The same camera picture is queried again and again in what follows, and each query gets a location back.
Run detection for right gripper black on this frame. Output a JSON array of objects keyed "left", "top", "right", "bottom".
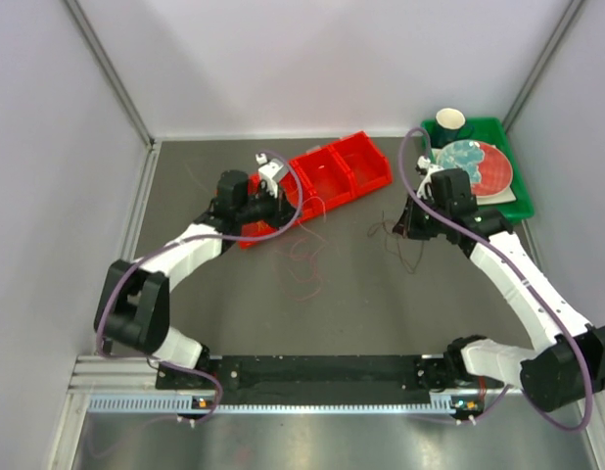
[{"left": 394, "top": 191, "right": 450, "bottom": 241}]

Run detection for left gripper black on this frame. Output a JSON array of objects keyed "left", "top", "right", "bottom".
[{"left": 237, "top": 182, "right": 303, "bottom": 231}]

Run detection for red four-compartment bin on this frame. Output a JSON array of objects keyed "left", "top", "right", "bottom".
[{"left": 236, "top": 129, "right": 395, "bottom": 251}]

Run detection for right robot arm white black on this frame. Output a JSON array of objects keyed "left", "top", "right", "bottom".
[{"left": 395, "top": 159, "right": 605, "bottom": 412}]

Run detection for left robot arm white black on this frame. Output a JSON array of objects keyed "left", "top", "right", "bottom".
[{"left": 94, "top": 160, "right": 300, "bottom": 389}]

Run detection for red blue patterned plate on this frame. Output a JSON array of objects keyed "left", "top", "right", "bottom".
[{"left": 437, "top": 139, "right": 514, "bottom": 200}]

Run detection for white square plate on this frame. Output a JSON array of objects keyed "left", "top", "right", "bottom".
[{"left": 433, "top": 146, "right": 518, "bottom": 207}]

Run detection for dark green white cup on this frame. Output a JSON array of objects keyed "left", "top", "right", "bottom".
[{"left": 431, "top": 108, "right": 474, "bottom": 148}]

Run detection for green plastic tray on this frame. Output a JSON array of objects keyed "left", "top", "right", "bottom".
[{"left": 432, "top": 117, "right": 535, "bottom": 224}]

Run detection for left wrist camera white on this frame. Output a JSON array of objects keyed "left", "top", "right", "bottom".
[{"left": 256, "top": 153, "right": 289, "bottom": 199}]

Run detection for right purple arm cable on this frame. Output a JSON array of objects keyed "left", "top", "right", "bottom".
[{"left": 397, "top": 126, "right": 595, "bottom": 433}]

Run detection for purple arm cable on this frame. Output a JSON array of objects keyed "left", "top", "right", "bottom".
[
  {"left": 397, "top": 126, "right": 595, "bottom": 433},
  {"left": 95, "top": 149, "right": 303, "bottom": 428}
]

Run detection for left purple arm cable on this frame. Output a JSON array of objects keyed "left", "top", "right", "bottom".
[{"left": 95, "top": 149, "right": 303, "bottom": 428}]

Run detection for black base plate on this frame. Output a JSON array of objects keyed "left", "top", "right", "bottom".
[{"left": 155, "top": 354, "right": 485, "bottom": 405}]

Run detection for aluminium frame rail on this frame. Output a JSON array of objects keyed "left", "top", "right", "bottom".
[{"left": 67, "top": 355, "right": 602, "bottom": 396}]

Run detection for grey slotted cable duct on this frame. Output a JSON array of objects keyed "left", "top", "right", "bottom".
[{"left": 88, "top": 395, "right": 480, "bottom": 413}]

